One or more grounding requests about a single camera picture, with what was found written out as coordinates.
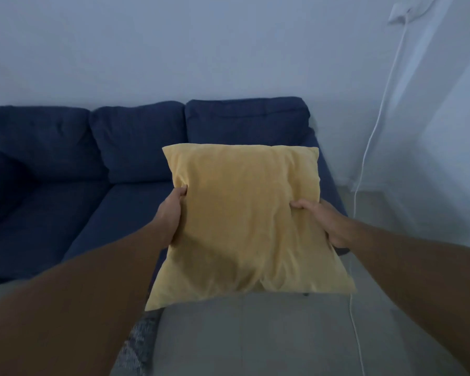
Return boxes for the person's right hand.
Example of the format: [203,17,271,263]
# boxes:
[289,198,355,250]

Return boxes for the person's left hand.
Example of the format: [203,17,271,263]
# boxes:
[153,185,189,247]

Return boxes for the yellow cushion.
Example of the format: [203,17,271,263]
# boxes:
[144,143,356,312]

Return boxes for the person's right forearm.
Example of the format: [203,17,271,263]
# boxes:
[346,220,470,376]

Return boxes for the person's left forearm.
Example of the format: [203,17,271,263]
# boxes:
[0,220,169,376]

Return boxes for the dark blue back cushion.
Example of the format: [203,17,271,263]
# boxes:
[184,97,316,148]
[0,105,109,182]
[89,101,187,184]

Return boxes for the dark blue sofa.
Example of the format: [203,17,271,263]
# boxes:
[0,97,350,286]

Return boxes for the grey patterned rug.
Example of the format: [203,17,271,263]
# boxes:
[110,308,164,376]

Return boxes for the white cable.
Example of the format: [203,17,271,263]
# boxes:
[349,0,439,376]

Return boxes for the white wall plug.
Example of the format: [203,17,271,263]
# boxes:
[388,1,413,25]

